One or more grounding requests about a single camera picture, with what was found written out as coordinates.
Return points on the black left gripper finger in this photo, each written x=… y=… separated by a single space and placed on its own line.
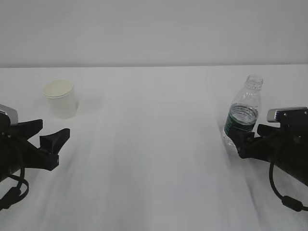
x=52 y=144
x=25 y=130

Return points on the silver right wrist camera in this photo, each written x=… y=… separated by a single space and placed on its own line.
x=274 y=114

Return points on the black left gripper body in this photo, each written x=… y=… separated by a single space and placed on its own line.
x=15 y=155

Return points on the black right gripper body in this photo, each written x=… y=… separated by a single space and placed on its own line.
x=287 y=149

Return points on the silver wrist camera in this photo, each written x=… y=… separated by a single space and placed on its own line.
x=274 y=114
x=11 y=113

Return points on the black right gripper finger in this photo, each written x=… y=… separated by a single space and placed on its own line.
x=240 y=137
x=266 y=130

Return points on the white paper cup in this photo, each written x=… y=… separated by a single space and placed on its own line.
x=61 y=98

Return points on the clear green-label water bottle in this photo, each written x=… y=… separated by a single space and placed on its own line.
x=244 y=110

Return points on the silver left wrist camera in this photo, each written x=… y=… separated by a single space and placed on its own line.
x=11 y=113

